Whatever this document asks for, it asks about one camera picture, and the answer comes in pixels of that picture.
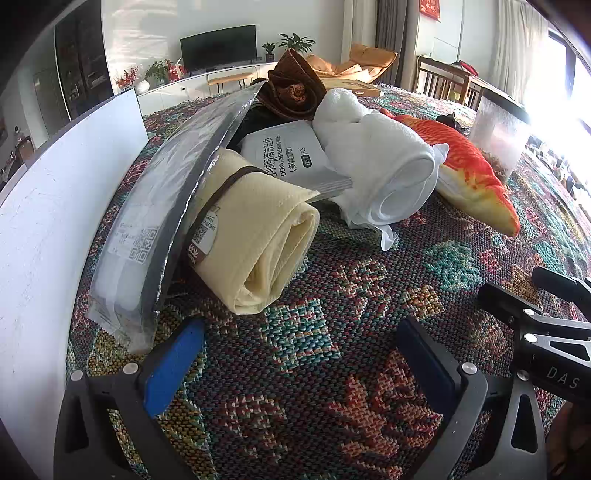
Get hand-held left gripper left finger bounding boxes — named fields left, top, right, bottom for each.
left=54, top=318, right=206, bottom=480

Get translucent plastic container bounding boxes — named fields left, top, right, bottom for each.
left=468, top=88, right=532, bottom=184

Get brown knitted scarf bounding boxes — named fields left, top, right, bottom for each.
left=256, top=48, right=329, bottom=123

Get colourful woven patterned blanket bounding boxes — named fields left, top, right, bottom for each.
left=65, top=85, right=591, bottom=480

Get orange lounge chair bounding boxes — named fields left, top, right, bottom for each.
left=307, top=43, right=398, bottom=86

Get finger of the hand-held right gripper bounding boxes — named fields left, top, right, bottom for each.
left=478, top=282, right=591, bottom=341
left=531, top=266, right=591, bottom=306

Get white wet wipes pack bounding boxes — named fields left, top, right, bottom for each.
left=240, top=119, right=354, bottom=202

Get small black object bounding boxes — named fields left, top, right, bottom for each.
left=436, top=112, right=468, bottom=133

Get wooden slatted chair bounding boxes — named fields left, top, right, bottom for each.
left=465, top=78, right=488, bottom=110
left=416, top=55, right=472, bottom=107

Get large green potted plant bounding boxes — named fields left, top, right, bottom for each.
left=278, top=33, right=317, bottom=59

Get grey curtain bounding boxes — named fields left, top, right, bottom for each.
left=376, top=0, right=407, bottom=86

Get orange fish plush pillow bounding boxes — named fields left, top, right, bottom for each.
left=392, top=113, right=522, bottom=238

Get cream rolled towel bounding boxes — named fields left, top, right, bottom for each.
left=187, top=148, right=321, bottom=317

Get white sheer curtain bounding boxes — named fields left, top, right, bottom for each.
left=492, top=0, right=551, bottom=108

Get bushy green potted plant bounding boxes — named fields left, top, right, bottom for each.
left=144, top=60, right=174, bottom=86

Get wooden stool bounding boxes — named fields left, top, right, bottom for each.
left=207, top=71, right=255, bottom=98

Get silver foil plastic package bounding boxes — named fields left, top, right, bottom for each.
left=88, top=83, right=269, bottom=356

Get red flowers in white vase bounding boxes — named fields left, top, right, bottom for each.
left=115, top=67, right=151, bottom=96

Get white standing air conditioner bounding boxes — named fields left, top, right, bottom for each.
left=413, top=9, right=465, bottom=89

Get dark glass cabinet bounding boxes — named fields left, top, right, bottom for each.
left=54, top=0, right=114, bottom=121

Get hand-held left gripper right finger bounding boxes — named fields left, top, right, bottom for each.
left=396, top=316, right=549, bottom=480

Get black television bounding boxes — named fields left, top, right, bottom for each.
left=180, top=24, right=258, bottom=73

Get white rolled towel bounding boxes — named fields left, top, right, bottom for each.
left=313, top=88, right=451, bottom=252

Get white board panel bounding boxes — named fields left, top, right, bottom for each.
left=0, top=88, right=151, bottom=462

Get flat cardboard box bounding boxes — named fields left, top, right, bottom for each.
left=321, top=76, right=385, bottom=98

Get white television cabinet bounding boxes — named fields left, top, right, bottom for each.
left=136, top=62, right=279, bottom=116

